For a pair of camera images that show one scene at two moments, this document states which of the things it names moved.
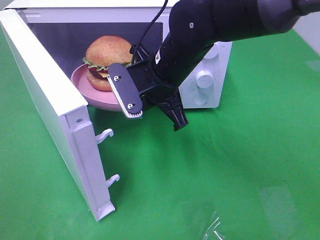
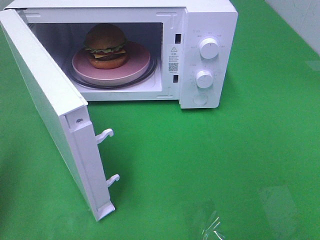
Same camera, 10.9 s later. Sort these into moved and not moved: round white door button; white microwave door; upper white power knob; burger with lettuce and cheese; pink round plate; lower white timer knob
Moved: burger with lettuce and cheese; pink round plate
Not moved: white microwave door; round white door button; upper white power knob; lower white timer knob
